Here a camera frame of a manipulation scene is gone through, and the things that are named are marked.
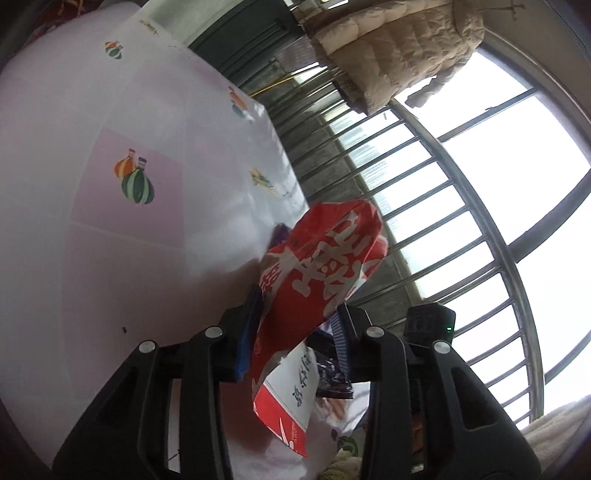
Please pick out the yellow broom handle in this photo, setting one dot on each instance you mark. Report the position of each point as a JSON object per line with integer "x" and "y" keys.
{"x": 281, "y": 81}

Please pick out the beige puffer jacket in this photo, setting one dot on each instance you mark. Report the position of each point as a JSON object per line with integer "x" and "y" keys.
{"x": 381, "y": 48}

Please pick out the metal window railing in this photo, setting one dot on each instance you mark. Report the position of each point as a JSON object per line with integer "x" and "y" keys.
{"x": 485, "y": 195}

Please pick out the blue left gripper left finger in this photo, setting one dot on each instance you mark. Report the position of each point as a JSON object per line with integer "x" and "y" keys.
{"x": 248, "y": 324}

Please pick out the pink patterned bed sheet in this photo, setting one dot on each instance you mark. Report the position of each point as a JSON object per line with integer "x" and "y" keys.
{"x": 139, "y": 190}

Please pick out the red white snack bag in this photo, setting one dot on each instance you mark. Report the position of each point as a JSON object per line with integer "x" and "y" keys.
{"x": 355, "y": 231}

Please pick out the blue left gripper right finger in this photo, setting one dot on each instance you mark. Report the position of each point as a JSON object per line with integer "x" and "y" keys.
{"x": 346, "y": 343}

